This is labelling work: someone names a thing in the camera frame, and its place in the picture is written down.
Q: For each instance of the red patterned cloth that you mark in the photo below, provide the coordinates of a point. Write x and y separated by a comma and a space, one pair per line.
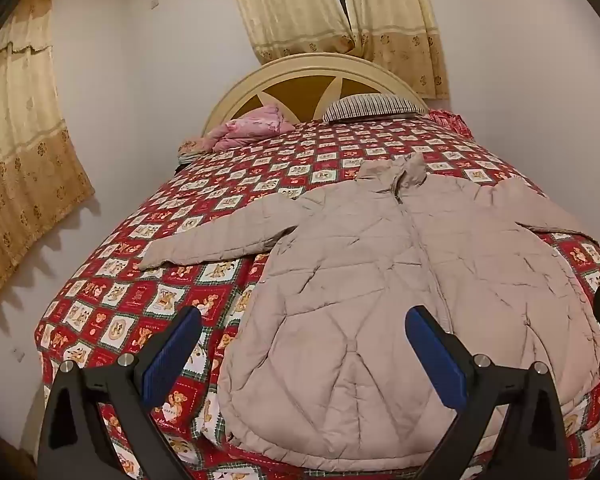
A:
450, 121

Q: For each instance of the white wall socket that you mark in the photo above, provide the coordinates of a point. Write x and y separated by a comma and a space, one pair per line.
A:
18, 355

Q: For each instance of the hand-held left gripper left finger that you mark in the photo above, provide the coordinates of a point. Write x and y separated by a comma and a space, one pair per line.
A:
172, 352

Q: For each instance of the beige puffer jacket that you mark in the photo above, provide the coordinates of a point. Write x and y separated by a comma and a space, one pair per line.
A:
375, 305

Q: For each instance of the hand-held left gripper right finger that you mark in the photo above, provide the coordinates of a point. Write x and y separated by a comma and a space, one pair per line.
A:
436, 355

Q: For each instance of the striped pillow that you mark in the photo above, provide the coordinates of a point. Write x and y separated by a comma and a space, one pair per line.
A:
375, 106

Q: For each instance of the beige side curtain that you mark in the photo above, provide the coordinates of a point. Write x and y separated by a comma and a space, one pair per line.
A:
22, 160

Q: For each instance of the pink quilt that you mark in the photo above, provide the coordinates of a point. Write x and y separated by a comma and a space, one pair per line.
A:
250, 127

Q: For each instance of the cream wooden bed headboard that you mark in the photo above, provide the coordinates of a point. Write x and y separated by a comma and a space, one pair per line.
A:
295, 85

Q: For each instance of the red checked bear bedspread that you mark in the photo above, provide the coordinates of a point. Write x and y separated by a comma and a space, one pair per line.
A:
145, 300

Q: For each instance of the beige window curtain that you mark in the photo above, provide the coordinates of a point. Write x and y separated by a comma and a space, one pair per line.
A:
325, 15

